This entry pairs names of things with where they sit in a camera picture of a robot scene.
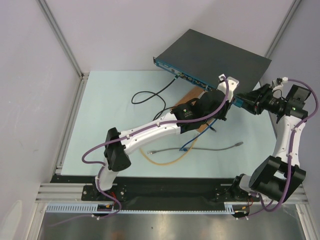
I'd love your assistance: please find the grey ethernet cable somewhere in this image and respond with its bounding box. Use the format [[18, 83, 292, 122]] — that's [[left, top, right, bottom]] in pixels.
[[148, 141, 244, 155]]

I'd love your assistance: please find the yellow ethernet cable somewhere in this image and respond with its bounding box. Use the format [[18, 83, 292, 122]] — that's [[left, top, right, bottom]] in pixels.
[[139, 136, 200, 166]]

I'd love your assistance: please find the blue ethernet cable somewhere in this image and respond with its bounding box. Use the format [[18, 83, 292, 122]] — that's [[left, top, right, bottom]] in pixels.
[[178, 117, 222, 152]]

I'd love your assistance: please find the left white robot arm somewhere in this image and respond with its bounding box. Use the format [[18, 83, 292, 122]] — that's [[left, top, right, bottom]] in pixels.
[[92, 89, 234, 200]]

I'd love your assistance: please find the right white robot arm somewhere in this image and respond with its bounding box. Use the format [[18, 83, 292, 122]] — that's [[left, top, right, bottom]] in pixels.
[[228, 84, 312, 203]]

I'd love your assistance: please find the wooden board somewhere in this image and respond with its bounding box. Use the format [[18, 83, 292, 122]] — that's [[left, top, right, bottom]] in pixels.
[[172, 86, 221, 135]]

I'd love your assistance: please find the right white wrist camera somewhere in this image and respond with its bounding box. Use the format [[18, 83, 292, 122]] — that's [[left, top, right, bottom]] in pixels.
[[271, 77, 289, 92]]

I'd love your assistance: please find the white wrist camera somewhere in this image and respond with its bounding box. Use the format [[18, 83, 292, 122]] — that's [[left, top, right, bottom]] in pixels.
[[271, 77, 289, 92], [217, 74, 240, 103]]

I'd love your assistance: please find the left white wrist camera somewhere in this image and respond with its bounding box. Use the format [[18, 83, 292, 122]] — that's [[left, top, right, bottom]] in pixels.
[[217, 74, 240, 103]]

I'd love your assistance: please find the dark network switch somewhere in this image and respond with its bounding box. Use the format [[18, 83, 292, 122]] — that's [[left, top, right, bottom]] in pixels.
[[153, 29, 271, 94]]

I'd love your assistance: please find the long black ethernet cable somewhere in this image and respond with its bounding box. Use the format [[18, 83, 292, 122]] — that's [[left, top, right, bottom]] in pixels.
[[131, 76, 179, 118]]

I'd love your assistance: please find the white slotted cable duct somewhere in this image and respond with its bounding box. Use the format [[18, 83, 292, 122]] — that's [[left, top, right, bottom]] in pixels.
[[46, 201, 251, 215]]

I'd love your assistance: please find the right aluminium frame post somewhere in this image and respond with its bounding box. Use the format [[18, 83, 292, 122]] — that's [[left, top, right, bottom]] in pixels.
[[264, 0, 303, 59]]

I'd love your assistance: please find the aluminium frame post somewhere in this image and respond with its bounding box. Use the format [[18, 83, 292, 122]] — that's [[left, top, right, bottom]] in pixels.
[[37, 0, 90, 176], [264, 0, 303, 59]]

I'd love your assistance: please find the left aluminium frame post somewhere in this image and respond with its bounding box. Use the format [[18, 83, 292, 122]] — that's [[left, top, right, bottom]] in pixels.
[[37, 0, 90, 176]]

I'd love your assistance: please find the aluminium frame rail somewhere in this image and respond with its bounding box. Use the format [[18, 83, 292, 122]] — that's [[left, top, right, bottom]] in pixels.
[[34, 182, 320, 240]]

